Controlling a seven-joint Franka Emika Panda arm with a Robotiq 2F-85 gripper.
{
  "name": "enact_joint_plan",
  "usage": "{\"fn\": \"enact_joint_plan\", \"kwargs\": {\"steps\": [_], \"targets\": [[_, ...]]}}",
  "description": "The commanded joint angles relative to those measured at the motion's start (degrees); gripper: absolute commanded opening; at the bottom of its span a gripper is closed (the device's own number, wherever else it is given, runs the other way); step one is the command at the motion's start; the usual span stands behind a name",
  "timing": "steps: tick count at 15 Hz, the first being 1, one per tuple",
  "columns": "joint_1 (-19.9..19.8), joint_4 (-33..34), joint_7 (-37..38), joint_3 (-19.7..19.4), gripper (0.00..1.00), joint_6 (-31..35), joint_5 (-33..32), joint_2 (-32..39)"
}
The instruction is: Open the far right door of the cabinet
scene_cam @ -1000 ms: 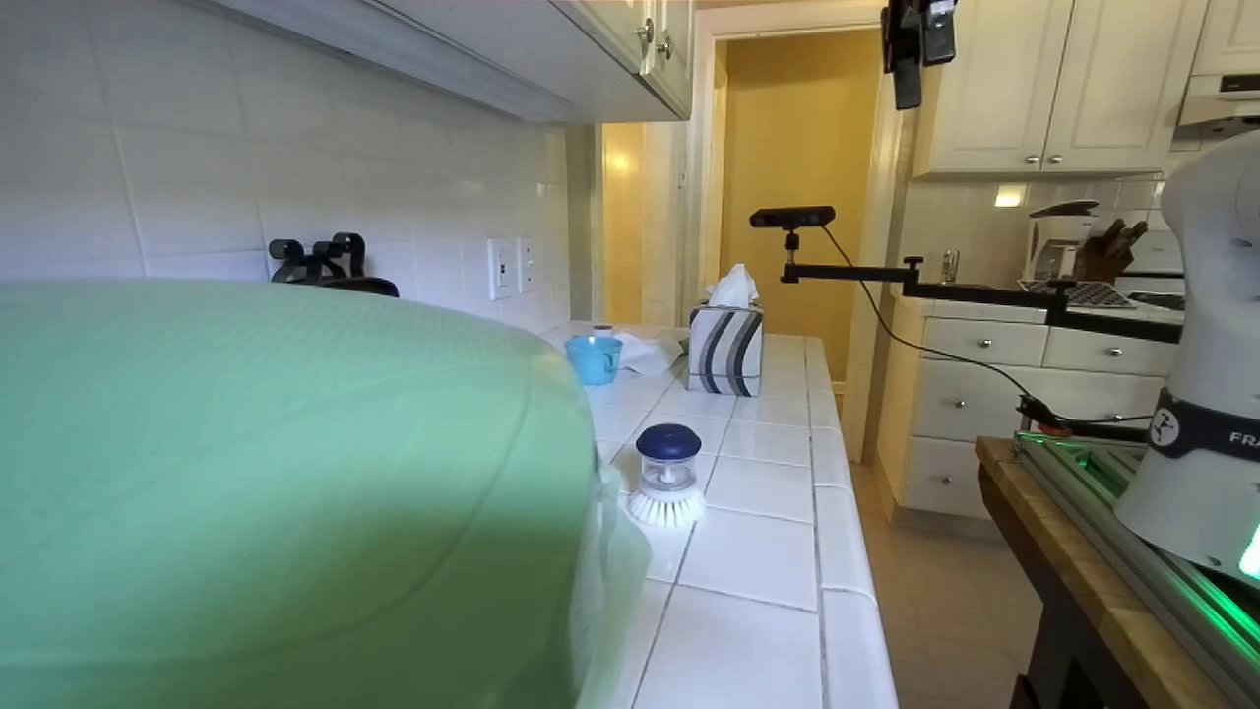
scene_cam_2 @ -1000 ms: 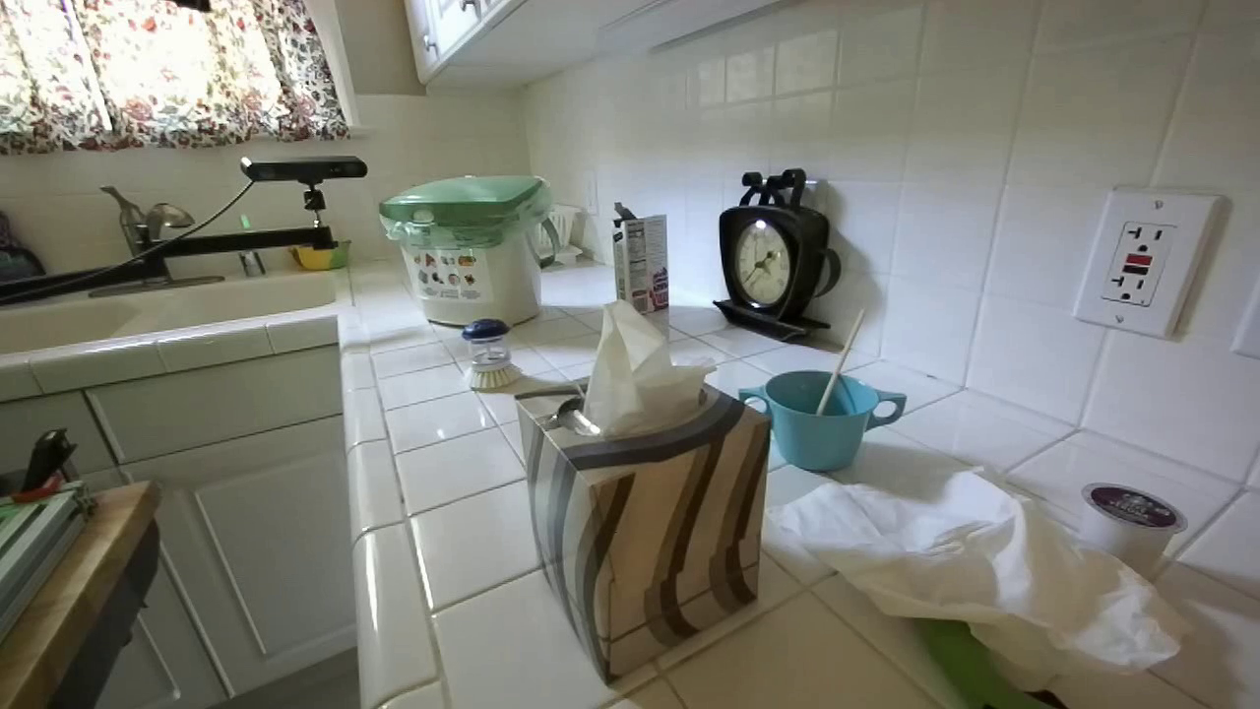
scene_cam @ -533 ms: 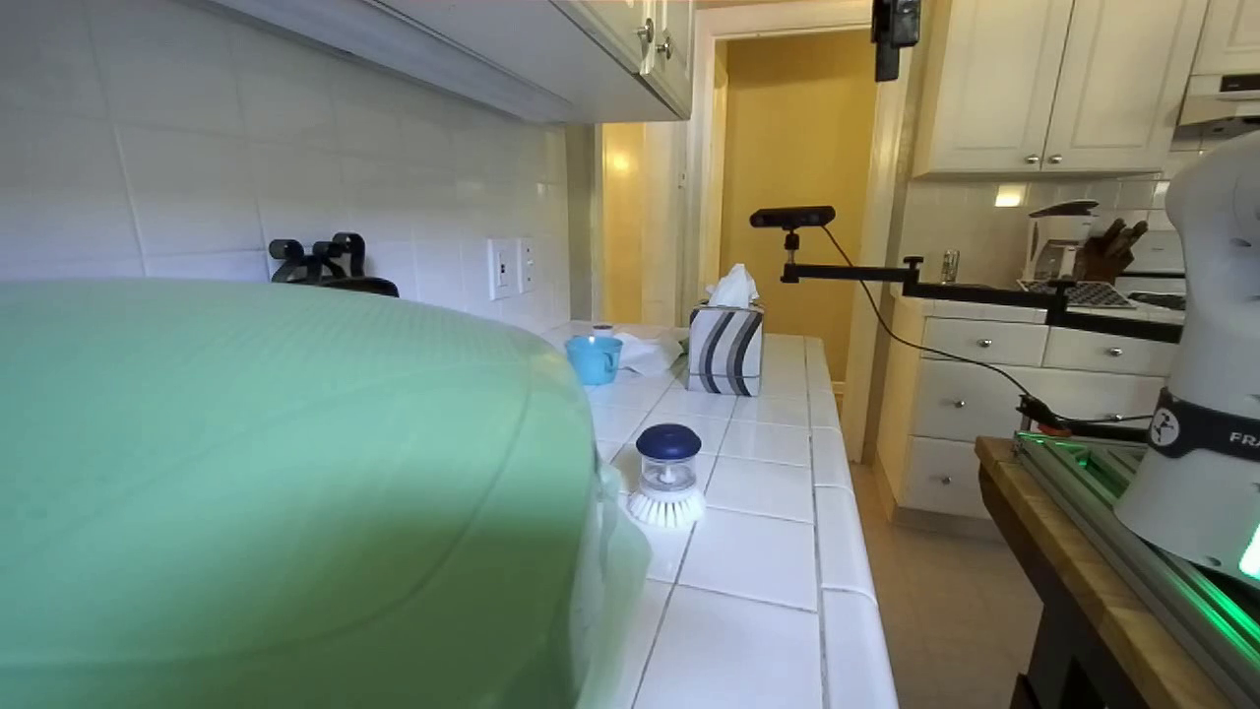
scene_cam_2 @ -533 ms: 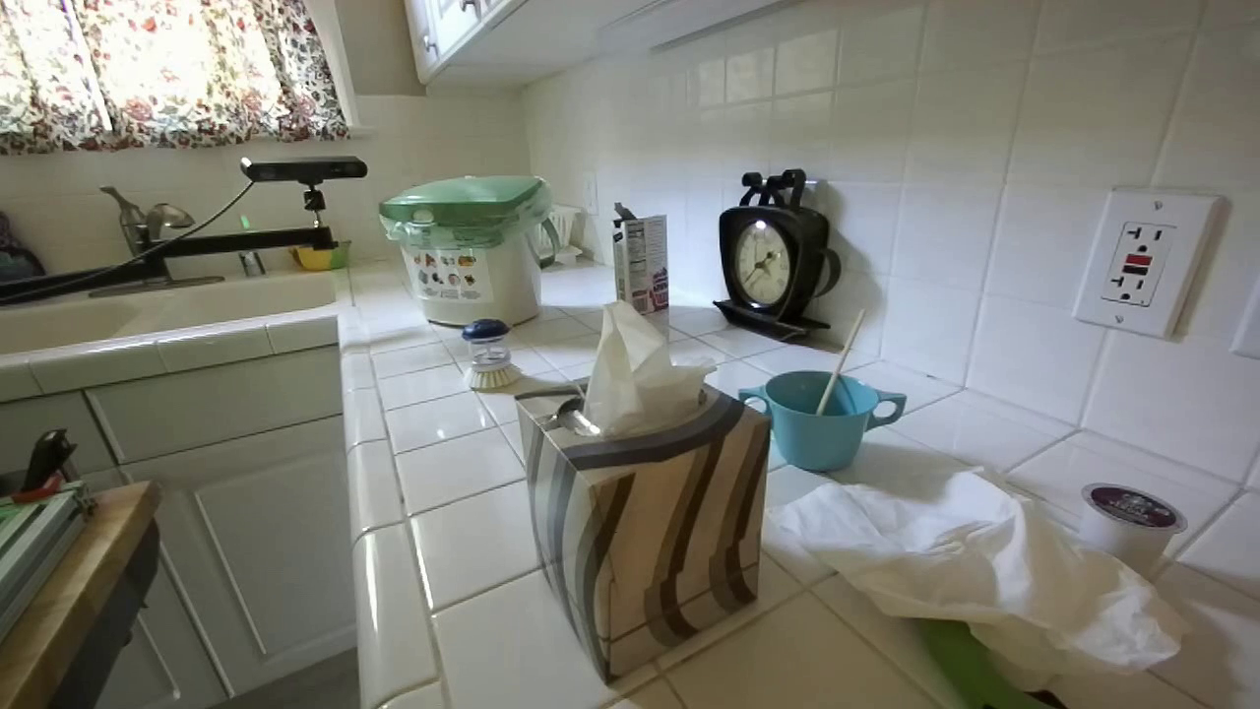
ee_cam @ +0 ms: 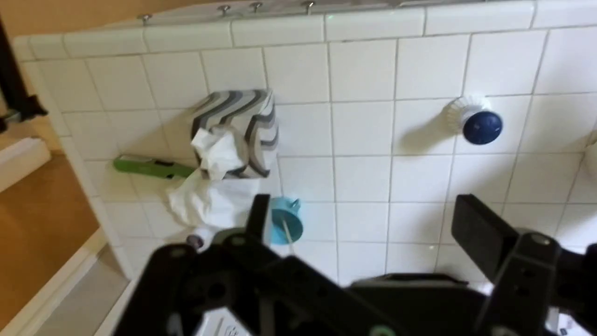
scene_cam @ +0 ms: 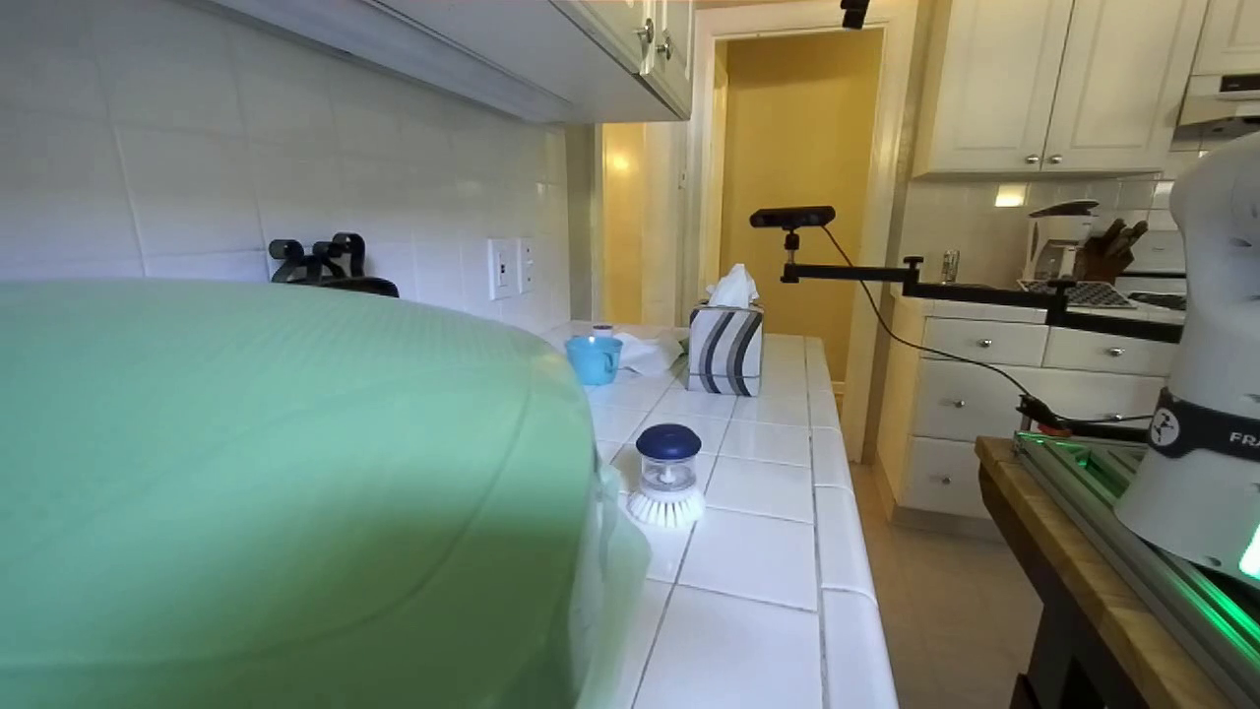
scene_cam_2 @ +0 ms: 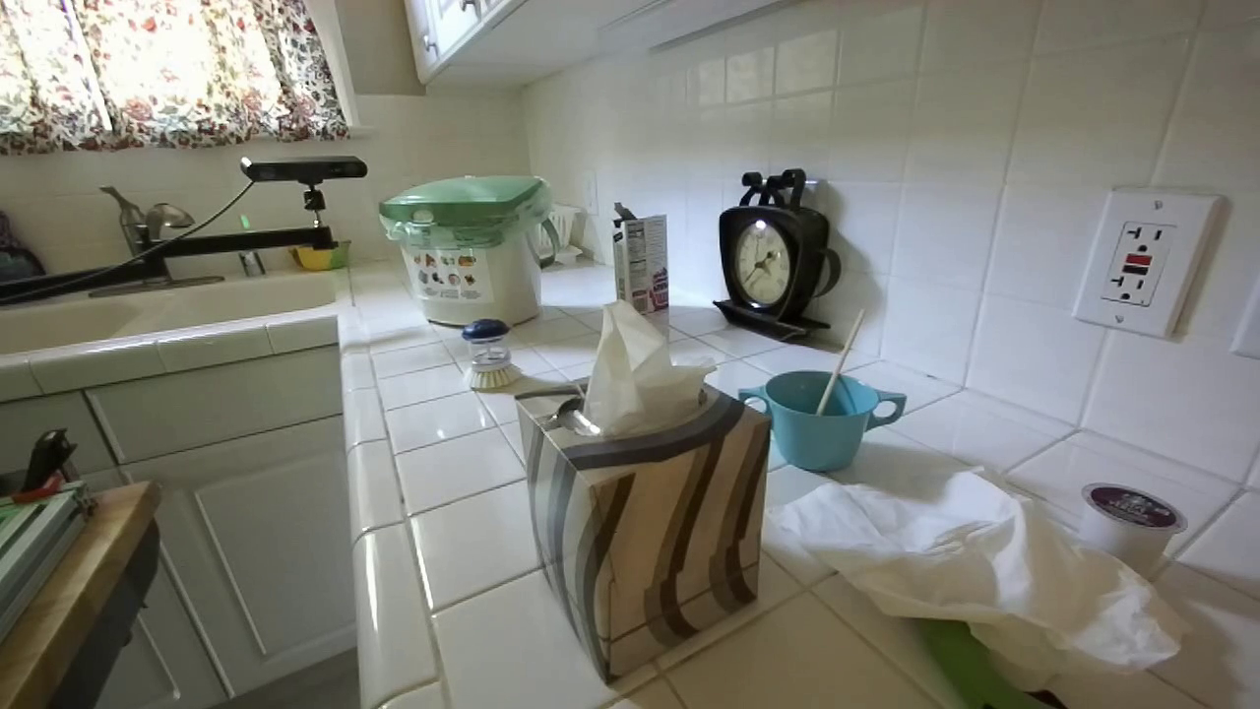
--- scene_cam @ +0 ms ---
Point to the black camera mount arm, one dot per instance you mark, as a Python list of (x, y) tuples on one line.
[(851, 271)]

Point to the white range hood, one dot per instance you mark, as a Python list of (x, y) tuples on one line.
[(1221, 98)]

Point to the white panelled wall cabinet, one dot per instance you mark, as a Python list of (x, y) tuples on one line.
[(1048, 80)]

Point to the white countertop appliance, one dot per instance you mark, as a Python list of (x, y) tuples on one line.
[(1052, 249)]

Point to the black stereo camera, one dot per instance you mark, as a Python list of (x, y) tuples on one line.
[(794, 219)]

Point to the wooden knife block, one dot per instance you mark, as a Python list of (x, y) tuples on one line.
[(1109, 253)]

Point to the striped tissue box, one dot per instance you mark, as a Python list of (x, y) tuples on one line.
[(726, 351)]

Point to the metal mounting rail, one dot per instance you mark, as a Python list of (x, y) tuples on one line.
[(1155, 576)]

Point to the black clamp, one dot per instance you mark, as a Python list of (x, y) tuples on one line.
[(1103, 425)]

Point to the white GFCI wall outlet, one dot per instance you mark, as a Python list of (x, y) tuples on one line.
[(496, 270)]

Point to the dish brush with blue cap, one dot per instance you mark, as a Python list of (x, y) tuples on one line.
[(667, 457)]

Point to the white wall switch plate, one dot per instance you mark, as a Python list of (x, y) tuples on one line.
[(525, 265)]

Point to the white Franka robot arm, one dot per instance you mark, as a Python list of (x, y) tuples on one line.
[(1216, 329)]

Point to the white drawer base cabinet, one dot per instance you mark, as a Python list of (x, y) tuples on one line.
[(970, 395)]

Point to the silver cabinet door knob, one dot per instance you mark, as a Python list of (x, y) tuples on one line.
[(662, 49)]

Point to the white tissue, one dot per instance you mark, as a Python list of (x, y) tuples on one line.
[(733, 287)]

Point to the wooden table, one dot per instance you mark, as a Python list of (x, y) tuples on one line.
[(1078, 564)]

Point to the white cabinet door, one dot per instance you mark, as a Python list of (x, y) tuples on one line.
[(675, 61)]

